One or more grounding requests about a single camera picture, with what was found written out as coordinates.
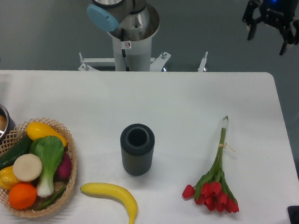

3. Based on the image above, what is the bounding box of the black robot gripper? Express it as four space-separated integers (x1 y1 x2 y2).
242 0 299 56

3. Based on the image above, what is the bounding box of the red tulip bouquet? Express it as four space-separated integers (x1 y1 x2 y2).
181 116 240 213

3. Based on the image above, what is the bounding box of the dark grey ribbed vase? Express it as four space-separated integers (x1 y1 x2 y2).
120 123 155 176

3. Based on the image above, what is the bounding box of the yellow banana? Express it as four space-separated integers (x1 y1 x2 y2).
80 182 138 224

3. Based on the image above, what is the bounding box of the green bok choy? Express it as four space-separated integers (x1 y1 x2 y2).
30 136 64 198

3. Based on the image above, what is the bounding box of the purple sweet potato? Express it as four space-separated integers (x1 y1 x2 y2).
56 152 72 180

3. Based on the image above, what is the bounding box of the yellow squash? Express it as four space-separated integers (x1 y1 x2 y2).
26 122 67 147

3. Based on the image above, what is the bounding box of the dark green cucumber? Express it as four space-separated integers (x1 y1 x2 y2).
0 135 32 171

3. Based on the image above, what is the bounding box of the woven wicker basket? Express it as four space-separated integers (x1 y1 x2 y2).
0 118 77 218

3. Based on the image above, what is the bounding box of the beige round slice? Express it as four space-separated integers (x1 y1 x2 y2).
13 154 43 182

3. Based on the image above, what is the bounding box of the green bean pod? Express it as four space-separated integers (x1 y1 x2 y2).
34 186 66 211

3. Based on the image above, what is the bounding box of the orange fruit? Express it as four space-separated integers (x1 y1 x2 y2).
8 183 37 210

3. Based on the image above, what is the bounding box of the yellow lemon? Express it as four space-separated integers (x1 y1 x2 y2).
0 166 21 190

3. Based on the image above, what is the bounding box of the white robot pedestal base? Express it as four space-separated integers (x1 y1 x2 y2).
77 28 210 79

